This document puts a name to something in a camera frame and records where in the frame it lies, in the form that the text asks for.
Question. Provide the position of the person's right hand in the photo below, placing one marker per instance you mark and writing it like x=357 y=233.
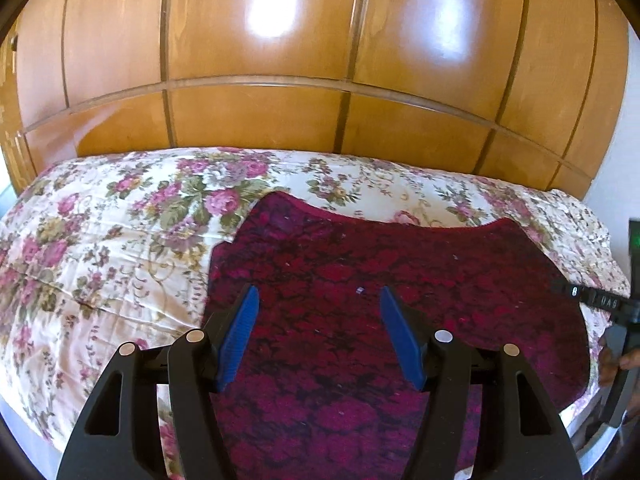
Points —
x=609 y=365

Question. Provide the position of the wooden headboard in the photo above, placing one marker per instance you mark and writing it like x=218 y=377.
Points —
x=527 y=91

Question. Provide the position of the floral bedspread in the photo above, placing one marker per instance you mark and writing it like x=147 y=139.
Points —
x=105 y=248

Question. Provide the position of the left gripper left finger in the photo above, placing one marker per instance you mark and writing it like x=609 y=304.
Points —
x=151 y=404

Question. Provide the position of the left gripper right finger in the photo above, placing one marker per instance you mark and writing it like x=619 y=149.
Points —
x=491 y=398

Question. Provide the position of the dark red floral sweater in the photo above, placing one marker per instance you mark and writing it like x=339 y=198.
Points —
x=391 y=351

